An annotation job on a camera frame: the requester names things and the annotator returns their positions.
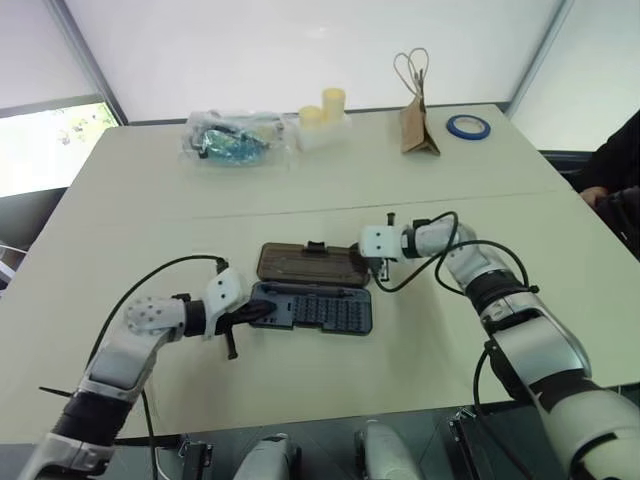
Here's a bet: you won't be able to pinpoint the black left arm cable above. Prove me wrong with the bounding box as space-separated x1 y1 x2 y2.
91 255 230 369

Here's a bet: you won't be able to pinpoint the person in dark clothing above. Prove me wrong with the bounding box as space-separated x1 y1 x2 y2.
574 107 640 254

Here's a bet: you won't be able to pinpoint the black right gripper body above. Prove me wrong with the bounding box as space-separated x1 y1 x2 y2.
367 212 399 282

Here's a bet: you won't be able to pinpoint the tall pale yellow candle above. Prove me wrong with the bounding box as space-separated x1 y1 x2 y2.
321 87 347 124

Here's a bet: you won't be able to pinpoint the black screwdriver shaft in case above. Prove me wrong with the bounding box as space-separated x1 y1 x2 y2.
258 282 353 297

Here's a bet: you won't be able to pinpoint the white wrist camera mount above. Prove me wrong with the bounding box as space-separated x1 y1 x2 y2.
358 225 402 263
202 267 250 341

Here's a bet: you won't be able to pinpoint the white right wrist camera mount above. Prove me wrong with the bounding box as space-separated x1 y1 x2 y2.
358 225 402 263

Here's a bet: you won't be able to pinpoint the blue tape roll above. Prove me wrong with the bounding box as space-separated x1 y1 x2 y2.
445 114 495 143

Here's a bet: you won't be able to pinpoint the silver rounded robot leg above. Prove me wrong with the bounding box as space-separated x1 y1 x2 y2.
232 433 303 480
353 418 422 480

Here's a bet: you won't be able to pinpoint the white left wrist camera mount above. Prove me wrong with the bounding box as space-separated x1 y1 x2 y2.
202 267 250 341

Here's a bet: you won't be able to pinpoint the brown paper bag with handles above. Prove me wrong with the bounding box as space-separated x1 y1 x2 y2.
393 48 443 158

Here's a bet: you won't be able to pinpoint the clear plastic bag teal contents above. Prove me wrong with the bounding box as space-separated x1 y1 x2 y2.
179 108 297 175

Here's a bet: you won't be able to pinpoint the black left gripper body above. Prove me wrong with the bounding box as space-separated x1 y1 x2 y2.
215 302 254 362

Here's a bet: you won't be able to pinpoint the short pale yellow candle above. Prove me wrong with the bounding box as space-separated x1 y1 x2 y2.
298 105 324 131

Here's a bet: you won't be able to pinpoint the person's bare hand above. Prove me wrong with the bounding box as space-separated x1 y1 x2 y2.
580 185 609 207

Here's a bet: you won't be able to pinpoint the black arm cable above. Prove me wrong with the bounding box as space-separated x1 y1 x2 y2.
91 255 230 369
371 211 540 297

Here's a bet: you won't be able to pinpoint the black metal bracket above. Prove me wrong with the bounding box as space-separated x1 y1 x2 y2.
448 407 494 480
177 438 214 480

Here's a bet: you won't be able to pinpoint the open screwdriver bit case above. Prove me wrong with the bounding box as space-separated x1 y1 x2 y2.
248 240 374 338

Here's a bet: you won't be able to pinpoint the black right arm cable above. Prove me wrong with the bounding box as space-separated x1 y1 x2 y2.
371 211 540 297

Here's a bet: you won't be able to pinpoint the grey window frame post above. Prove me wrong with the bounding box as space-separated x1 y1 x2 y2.
42 0 129 127
505 0 576 119

